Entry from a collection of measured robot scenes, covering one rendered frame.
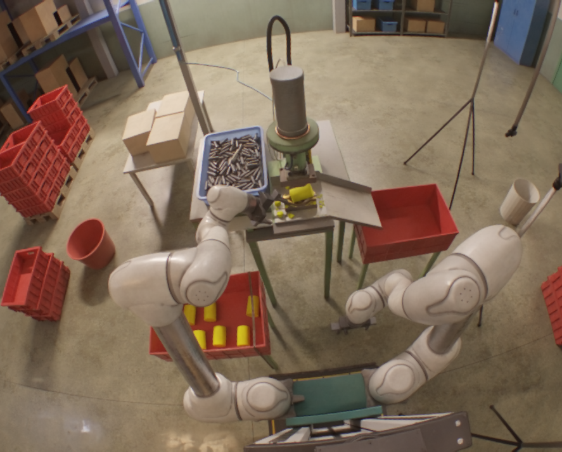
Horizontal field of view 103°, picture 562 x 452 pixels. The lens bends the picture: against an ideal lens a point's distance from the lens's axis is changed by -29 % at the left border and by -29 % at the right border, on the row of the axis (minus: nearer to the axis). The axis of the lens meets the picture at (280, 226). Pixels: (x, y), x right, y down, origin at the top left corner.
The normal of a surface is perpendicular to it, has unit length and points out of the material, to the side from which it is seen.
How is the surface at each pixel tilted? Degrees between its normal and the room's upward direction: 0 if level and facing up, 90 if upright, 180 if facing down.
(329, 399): 0
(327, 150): 0
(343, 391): 0
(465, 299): 23
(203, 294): 59
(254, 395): 10
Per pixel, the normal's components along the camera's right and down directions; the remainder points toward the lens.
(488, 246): -0.21, -0.72
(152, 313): 0.11, 0.56
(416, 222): -0.11, -0.57
